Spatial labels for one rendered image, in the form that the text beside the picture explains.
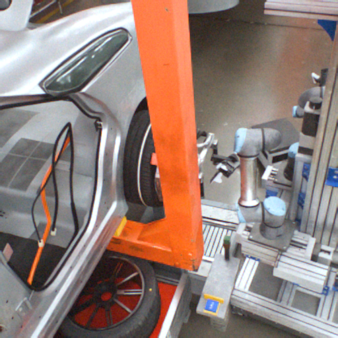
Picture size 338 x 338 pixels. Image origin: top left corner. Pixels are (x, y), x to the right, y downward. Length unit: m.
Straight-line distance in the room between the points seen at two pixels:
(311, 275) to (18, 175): 1.85
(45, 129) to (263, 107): 2.57
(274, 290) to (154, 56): 1.88
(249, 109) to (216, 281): 2.52
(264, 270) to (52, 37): 2.02
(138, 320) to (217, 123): 2.60
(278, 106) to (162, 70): 3.23
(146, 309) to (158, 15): 1.69
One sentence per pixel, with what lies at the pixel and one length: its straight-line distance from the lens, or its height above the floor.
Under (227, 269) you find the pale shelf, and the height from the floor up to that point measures 0.45.
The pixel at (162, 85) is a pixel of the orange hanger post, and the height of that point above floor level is 1.87.
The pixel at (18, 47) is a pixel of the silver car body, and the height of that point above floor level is 1.95.
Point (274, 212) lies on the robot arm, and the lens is 2.37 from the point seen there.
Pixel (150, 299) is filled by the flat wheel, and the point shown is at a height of 0.50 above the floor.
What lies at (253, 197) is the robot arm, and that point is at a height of 1.10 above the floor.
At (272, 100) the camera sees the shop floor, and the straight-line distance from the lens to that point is 5.00.
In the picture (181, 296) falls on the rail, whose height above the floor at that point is 0.38.
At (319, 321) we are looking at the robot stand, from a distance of 2.99.
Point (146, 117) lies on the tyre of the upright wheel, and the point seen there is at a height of 1.17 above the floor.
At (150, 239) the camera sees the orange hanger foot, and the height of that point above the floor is 0.72.
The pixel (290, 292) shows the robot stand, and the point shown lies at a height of 0.23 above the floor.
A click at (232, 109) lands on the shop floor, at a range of 4.84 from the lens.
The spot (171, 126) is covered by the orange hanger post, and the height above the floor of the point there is 1.66.
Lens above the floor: 2.82
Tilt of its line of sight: 43 degrees down
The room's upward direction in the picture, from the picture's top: 8 degrees counter-clockwise
